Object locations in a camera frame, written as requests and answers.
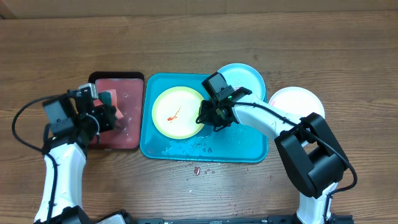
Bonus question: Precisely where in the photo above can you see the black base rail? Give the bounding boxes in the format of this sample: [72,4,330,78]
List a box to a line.
[124,213,355,224]

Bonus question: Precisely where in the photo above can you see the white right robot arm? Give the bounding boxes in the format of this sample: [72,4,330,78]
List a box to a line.
[196,91,354,223]

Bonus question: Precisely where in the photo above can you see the yellow-green plate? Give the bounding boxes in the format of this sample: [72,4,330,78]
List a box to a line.
[152,86,204,139]

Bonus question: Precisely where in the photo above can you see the black tray with pink water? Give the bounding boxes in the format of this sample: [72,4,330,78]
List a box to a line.
[88,72,144,151]

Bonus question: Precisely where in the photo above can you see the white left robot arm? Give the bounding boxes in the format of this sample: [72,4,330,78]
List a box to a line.
[34,93,116,223]

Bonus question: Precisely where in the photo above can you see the teal plastic tray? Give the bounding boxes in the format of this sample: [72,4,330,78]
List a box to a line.
[140,73,269,163]

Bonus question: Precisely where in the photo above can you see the green and orange sponge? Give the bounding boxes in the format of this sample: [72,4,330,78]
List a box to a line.
[93,89,124,119]

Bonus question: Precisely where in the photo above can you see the white plate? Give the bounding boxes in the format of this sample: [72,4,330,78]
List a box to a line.
[268,86,325,118]

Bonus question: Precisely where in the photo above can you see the light blue plate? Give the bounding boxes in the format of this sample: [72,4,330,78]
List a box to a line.
[218,63,266,100]

